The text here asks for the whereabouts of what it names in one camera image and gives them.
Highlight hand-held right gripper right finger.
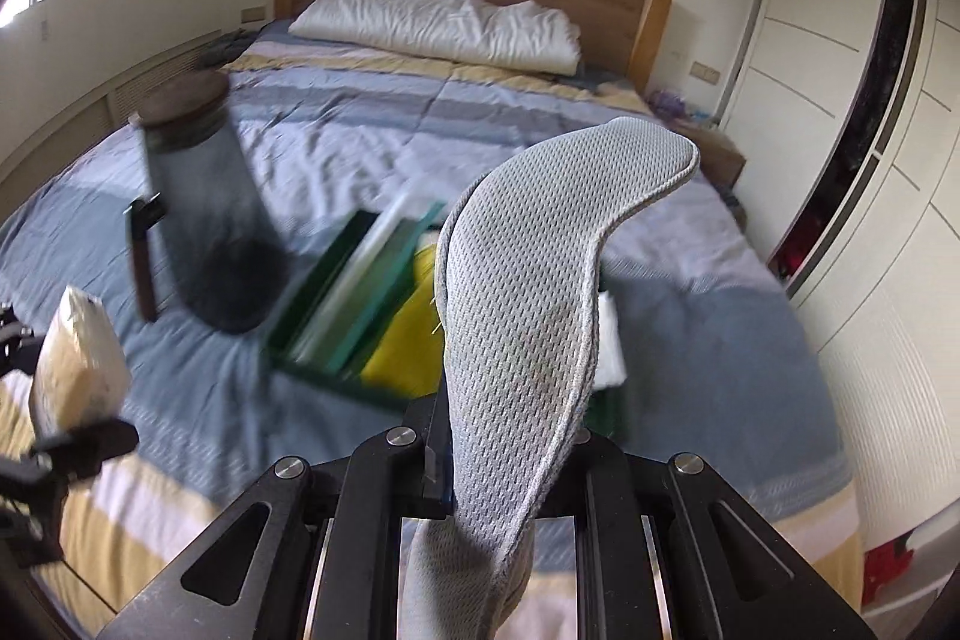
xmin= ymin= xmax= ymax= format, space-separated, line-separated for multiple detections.
xmin=534 ymin=426 xmax=877 ymax=640

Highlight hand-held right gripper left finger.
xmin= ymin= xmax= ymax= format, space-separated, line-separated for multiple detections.
xmin=97 ymin=394 xmax=452 ymax=640

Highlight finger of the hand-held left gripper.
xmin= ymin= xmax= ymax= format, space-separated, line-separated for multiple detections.
xmin=0 ymin=302 xmax=42 ymax=382
xmin=22 ymin=416 xmax=141 ymax=487

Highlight beige packet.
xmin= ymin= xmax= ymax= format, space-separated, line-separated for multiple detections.
xmin=28 ymin=286 xmax=133 ymax=440

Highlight green box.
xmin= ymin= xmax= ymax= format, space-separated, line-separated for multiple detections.
xmin=262 ymin=201 xmax=629 ymax=444

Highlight grey mesh insole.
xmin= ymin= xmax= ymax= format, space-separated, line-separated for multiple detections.
xmin=401 ymin=116 xmax=702 ymax=640

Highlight yellow cloth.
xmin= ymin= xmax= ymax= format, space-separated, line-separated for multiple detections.
xmin=362 ymin=235 xmax=452 ymax=399

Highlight white cloth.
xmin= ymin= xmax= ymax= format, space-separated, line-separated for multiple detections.
xmin=594 ymin=291 xmax=629 ymax=390

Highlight striped bedspread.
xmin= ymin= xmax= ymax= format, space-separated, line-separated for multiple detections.
xmin=0 ymin=17 xmax=865 ymax=640

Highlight glass jar with wooden lid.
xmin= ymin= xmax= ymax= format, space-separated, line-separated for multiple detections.
xmin=124 ymin=70 xmax=292 ymax=335

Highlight red item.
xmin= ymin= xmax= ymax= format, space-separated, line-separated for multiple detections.
xmin=862 ymin=526 xmax=935 ymax=605

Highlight wooden nightstand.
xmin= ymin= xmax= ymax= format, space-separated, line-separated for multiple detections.
xmin=666 ymin=117 xmax=748 ymax=190

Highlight purple item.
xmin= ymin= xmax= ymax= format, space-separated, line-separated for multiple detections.
xmin=647 ymin=87 xmax=689 ymax=118

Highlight white pillow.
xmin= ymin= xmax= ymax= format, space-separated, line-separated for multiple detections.
xmin=288 ymin=0 xmax=583 ymax=77

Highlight white wardrobe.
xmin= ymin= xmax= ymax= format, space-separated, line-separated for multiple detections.
xmin=716 ymin=0 xmax=960 ymax=618

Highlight wall radiator cover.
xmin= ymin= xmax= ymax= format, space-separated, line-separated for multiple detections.
xmin=0 ymin=31 xmax=226 ymax=187

